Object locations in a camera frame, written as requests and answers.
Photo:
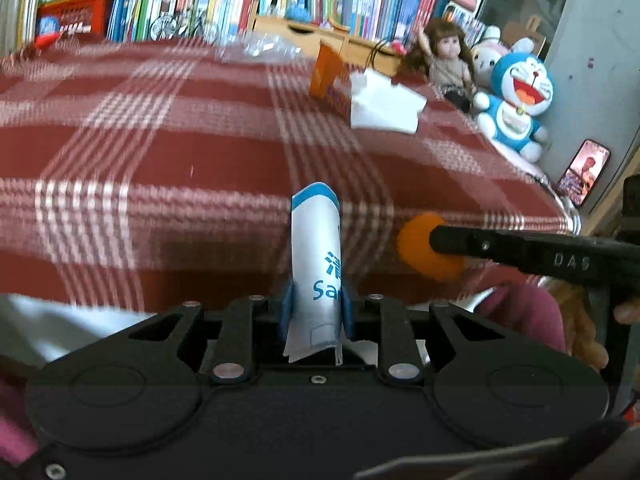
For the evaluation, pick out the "red plastic crate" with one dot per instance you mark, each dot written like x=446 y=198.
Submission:
x=75 y=15

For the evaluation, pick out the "orange snack box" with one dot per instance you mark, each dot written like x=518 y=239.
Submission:
x=325 y=70

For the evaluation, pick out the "white cloth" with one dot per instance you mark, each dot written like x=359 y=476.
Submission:
x=60 y=320

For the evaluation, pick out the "brown-haired doll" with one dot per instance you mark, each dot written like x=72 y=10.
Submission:
x=450 y=65

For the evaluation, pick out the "wooden drawer organizer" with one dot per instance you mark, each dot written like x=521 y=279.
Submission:
x=300 y=32

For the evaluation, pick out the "black toy bicycle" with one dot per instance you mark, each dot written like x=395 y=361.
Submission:
x=162 y=27

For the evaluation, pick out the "clear crumpled plastic wrap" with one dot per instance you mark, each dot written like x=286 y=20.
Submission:
x=265 y=45

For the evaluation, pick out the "white pink plush toy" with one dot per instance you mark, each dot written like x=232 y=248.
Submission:
x=487 y=55

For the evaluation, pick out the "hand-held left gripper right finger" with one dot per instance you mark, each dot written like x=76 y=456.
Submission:
x=347 y=310

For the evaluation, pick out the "blue yarn bundle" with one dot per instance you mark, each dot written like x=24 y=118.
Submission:
x=296 y=12

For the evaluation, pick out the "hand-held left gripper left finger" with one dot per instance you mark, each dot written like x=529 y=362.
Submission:
x=286 y=310

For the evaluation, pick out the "orange peel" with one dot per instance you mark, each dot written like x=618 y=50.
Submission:
x=415 y=240

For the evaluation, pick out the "white framed window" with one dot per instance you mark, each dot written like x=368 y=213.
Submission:
x=525 y=0

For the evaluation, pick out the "smartphone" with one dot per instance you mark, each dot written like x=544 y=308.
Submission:
x=582 y=170

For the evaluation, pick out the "row of books on organizer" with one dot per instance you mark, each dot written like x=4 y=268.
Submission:
x=375 y=0

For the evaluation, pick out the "row of beige upright books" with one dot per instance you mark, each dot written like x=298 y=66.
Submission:
x=20 y=15

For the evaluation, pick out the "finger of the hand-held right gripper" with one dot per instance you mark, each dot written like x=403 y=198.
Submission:
x=480 y=246

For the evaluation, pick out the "pink cloth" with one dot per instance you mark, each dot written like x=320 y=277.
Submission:
x=12 y=440

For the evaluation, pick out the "blue cat plush toy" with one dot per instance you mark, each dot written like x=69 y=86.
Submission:
x=520 y=85

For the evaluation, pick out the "red plaid tablecloth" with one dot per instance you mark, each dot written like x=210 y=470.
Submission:
x=150 y=160

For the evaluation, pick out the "person's maroon clothing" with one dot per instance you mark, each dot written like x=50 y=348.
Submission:
x=520 y=310

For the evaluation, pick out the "person's right hand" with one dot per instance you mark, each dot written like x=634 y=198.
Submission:
x=630 y=312

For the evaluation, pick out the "white blue paper packet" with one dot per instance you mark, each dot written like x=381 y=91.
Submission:
x=315 y=240

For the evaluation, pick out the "white tissue paper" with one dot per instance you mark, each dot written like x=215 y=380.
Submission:
x=385 y=105

